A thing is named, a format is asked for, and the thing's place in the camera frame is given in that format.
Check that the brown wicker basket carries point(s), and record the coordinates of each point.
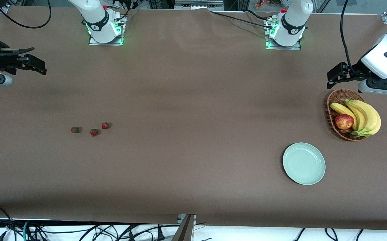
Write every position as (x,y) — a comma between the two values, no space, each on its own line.
(339,95)

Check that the small yellow banana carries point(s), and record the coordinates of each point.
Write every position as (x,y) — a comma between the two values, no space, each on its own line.
(340,108)

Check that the aluminium profile post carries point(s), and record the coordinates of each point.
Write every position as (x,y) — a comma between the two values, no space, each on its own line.
(185,231)

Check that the large yellow banana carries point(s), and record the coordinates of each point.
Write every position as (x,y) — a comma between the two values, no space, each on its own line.
(374,120)

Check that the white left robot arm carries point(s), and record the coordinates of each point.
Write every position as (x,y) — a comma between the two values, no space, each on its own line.
(294,20)

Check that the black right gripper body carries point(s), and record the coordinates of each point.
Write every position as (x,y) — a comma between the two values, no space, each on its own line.
(1,59)

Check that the pale green round plate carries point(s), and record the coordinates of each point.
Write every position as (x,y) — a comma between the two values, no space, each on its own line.
(309,170)

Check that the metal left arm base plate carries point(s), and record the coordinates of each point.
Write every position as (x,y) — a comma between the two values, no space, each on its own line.
(295,47)

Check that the grey metal box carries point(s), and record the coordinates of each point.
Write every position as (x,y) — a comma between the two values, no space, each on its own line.
(198,4)

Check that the red apple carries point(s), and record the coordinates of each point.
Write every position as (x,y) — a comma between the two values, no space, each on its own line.
(344,122)

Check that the red strawberry with green leaves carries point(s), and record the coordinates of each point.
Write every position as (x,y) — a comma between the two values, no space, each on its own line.
(75,130)
(105,125)
(94,132)

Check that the colourful background items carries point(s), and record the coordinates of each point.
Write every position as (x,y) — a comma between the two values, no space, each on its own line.
(267,4)

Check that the brown table cover sheet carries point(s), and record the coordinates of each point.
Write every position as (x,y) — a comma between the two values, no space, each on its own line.
(193,100)

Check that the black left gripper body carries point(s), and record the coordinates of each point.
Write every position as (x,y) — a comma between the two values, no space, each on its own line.
(356,71)

